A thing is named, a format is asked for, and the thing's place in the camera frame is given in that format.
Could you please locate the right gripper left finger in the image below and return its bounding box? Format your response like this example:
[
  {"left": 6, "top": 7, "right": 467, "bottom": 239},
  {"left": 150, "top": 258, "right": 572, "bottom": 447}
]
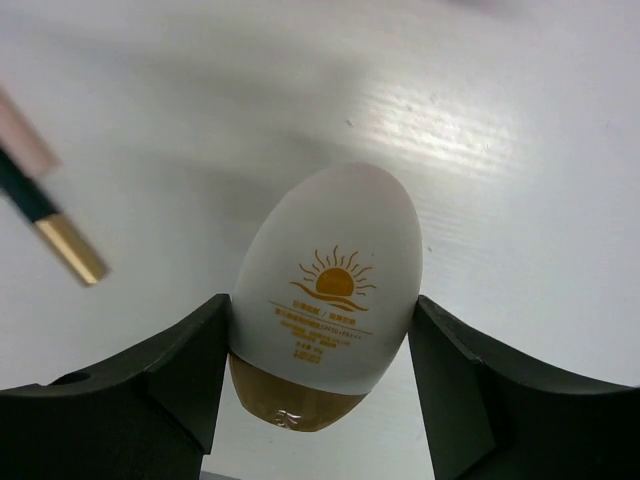
[{"left": 1, "top": 294, "right": 231, "bottom": 479}]

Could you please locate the white egg sunscreen bottle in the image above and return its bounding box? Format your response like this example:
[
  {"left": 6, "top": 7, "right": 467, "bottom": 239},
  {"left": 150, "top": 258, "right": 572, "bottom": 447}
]
[{"left": 229, "top": 163, "right": 423, "bottom": 432}]

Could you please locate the pink concealer stick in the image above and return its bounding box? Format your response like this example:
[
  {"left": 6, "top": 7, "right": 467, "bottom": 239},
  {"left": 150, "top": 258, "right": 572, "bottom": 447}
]
[{"left": 1, "top": 89, "right": 60, "bottom": 178}]

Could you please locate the black gold mascara tube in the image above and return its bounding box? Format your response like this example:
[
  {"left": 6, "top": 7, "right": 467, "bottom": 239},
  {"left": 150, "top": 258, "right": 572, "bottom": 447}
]
[{"left": 1, "top": 147, "right": 108, "bottom": 286}]

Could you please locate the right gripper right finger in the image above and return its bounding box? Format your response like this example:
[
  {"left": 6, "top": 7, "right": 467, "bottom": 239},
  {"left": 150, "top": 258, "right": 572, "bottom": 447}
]
[{"left": 409, "top": 296, "right": 639, "bottom": 479}]

